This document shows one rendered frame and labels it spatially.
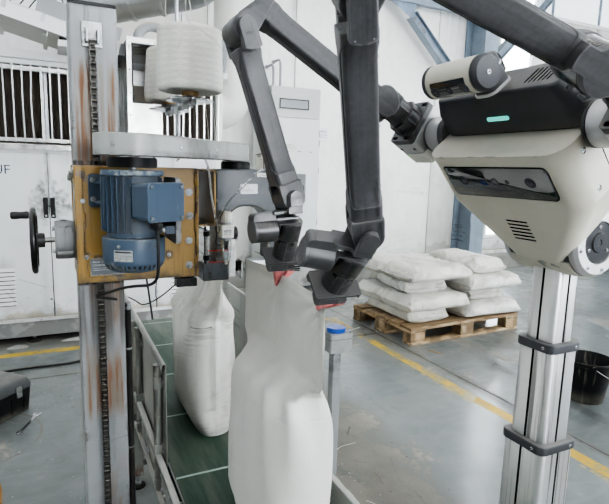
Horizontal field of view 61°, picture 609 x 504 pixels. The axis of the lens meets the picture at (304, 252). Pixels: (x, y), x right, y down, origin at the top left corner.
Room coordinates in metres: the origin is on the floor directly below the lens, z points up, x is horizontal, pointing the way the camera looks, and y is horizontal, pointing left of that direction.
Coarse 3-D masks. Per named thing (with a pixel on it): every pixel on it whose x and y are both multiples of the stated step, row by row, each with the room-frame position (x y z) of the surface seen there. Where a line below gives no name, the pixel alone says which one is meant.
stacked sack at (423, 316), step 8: (376, 304) 4.39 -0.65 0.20; (384, 304) 4.29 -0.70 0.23; (392, 312) 4.18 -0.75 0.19; (400, 312) 4.09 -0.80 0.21; (416, 312) 4.04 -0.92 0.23; (424, 312) 4.07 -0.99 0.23; (432, 312) 4.10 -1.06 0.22; (440, 312) 4.13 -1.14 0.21; (408, 320) 4.00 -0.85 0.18; (416, 320) 3.99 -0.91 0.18; (424, 320) 4.05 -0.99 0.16; (432, 320) 4.09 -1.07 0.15
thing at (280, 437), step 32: (256, 288) 1.44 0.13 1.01; (288, 288) 1.21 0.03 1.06; (256, 320) 1.44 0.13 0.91; (288, 320) 1.20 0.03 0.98; (320, 320) 1.06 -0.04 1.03; (256, 352) 1.35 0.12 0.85; (288, 352) 1.20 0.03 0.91; (320, 352) 1.05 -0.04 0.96; (256, 384) 1.23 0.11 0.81; (288, 384) 1.15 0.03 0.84; (320, 384) 1.05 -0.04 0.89; (256, 416) 1.20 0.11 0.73; (288, 416) 1.11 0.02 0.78; (320, 416) 1.14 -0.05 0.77; (256, 448) 1.19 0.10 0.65; (288, 448) 1.10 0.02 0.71; (320, 448) 1.13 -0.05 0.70; (256, 480) 1.19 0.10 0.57; (288, 480) 1.10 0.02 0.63; (320, 480) 1.13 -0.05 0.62
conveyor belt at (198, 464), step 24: (168, 336) 2.84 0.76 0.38; (168, 360) 2.47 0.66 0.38; (168, 384) 2.18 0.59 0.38; (168, 408) 1.95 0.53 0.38; (168, 432) 1.76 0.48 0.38; (192, 432) 1.77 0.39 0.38; (168, 456) 1.60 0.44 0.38; (192, 456) 1.61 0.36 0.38; (216, 456) 1.61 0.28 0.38; (192, 480) 1.47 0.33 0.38; (216, 480) 1.48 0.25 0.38
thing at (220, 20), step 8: (216, 0) 4.74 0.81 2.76; (224, 0) 4.69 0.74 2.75; (232, 0) 4.68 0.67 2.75; (240, 0) 4.71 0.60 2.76; (248, 0) 4.79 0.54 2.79; (216, 8) 4.74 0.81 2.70; (224, 8) 4.69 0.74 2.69; (232, 8) 4.68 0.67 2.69; (240, 8) 4.71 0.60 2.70; (216, 16) 4.74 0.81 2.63; (224, 16) 4.69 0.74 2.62; (232, 16) 4.68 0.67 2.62; (216, 24) 4.74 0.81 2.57; (224, 24) 4.69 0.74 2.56; (232, 64) 4.68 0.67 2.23; (232, 72) 4.68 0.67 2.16
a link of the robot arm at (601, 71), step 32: (384, 0) 0.71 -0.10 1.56; (448, 0) 0.74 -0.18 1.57; (480, 0) 0.74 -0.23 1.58; (512, 0) 0.75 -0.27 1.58; (512, 32) 0.77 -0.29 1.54; (544, 32) 0.78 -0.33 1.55; (576, 32) 0.78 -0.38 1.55; (576, 64) 0.77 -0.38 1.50; (608, 64) 0.78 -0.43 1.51; (608, 96) 0.80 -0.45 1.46
